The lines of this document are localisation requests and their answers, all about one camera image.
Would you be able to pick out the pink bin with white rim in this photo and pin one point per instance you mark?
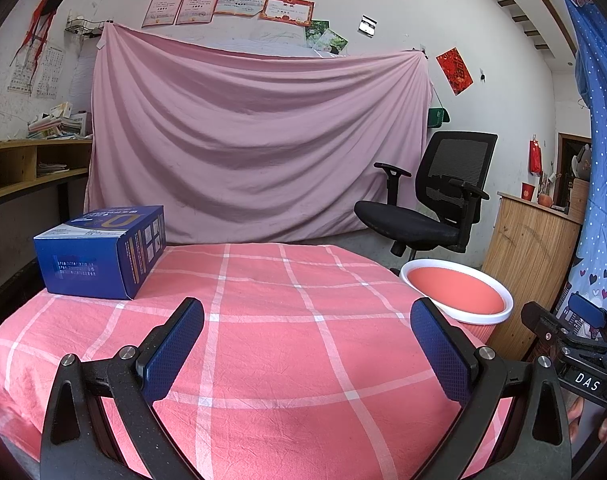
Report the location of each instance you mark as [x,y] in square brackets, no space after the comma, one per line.
[456,292]

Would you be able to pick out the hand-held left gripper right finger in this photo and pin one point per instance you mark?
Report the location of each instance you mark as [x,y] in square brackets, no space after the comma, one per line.
[441,350]

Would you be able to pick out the brown wooden door frame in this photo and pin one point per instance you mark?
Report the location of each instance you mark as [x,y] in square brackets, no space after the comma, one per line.
[562,170]

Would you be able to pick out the blue dotted curtain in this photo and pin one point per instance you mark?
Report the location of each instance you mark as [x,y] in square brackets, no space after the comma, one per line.
[603,135]

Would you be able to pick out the red paper wall decoration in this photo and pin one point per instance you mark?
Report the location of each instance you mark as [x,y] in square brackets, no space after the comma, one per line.
[454,71]

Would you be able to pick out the person's right hand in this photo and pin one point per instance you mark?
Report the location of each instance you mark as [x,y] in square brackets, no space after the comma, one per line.
[591,422]

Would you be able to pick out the wooden cabinet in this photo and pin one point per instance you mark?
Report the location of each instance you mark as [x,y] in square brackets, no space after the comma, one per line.
[528,260]

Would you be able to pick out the orange fruit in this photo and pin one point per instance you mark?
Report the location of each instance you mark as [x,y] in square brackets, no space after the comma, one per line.
[544,199]

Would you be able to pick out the papers in shelf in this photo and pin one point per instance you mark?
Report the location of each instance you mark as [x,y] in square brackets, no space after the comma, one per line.
[50,169]

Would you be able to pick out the red tassel decoration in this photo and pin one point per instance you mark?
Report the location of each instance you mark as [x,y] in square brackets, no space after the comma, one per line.
[40,15]

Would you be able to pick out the small red cup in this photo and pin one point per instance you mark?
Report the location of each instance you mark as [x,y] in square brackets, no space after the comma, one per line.
[527,191]

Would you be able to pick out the pink checked tablecloth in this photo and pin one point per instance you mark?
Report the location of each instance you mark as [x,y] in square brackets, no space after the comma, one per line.
[283,340]

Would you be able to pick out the black office chair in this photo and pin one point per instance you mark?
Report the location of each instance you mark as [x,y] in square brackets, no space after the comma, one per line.
[408,225]

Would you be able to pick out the blue cardboard box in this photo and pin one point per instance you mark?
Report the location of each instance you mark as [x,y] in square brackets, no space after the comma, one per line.
[88,260]

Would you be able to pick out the wooden shelf desk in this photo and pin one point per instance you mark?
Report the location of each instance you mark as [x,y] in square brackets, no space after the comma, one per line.
[13,165]

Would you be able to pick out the stack of books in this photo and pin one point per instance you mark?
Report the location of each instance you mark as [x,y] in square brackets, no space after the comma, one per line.
[60,125]

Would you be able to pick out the wall calendar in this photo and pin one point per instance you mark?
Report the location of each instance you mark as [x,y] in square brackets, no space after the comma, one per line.
[48,75]

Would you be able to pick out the green wall photos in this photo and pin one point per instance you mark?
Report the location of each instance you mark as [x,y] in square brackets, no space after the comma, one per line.
[326,37]

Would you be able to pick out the pink hanging sheet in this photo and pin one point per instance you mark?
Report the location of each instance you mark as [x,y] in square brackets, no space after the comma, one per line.
[253,135]

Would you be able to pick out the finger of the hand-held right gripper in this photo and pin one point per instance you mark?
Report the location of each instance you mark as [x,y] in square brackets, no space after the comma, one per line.
[588,312]
[543,322]

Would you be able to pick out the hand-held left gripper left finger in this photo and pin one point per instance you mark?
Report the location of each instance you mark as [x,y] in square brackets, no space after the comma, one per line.
[176,345]

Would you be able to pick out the red hanging ornament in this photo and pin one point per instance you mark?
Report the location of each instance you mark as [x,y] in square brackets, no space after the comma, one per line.
[535,157]

